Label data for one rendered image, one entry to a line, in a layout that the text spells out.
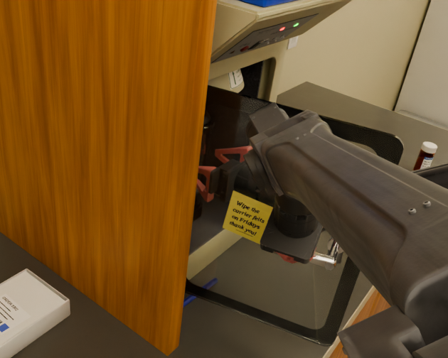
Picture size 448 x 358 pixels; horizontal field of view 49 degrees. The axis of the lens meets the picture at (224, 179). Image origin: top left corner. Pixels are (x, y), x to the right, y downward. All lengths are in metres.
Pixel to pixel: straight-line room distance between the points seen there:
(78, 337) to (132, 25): 0.54
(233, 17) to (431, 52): 3.22
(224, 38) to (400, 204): 0.45
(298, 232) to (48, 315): 0.48
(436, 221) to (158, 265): 0.60
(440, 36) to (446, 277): 3.60
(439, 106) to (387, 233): 3.65
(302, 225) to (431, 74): 3.28
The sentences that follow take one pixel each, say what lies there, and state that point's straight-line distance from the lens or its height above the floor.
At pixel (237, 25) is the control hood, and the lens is 0.63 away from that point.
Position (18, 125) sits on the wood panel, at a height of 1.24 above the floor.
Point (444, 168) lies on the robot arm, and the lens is 0.70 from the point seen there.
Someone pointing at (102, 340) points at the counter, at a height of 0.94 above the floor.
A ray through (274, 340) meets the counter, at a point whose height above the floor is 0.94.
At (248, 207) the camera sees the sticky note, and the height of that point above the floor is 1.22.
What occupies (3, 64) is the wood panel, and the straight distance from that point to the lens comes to 0.90.
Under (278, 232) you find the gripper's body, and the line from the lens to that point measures 0.63.
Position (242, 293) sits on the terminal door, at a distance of 0.86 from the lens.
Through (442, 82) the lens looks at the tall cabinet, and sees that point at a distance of 3.82.
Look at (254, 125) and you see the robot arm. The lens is 0.57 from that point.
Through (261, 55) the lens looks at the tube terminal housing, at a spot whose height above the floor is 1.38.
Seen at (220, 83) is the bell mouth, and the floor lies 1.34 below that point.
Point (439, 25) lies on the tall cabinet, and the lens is 3.76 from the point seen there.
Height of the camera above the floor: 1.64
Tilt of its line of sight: 32 degrees down
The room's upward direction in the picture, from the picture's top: 8 degrees clockwise
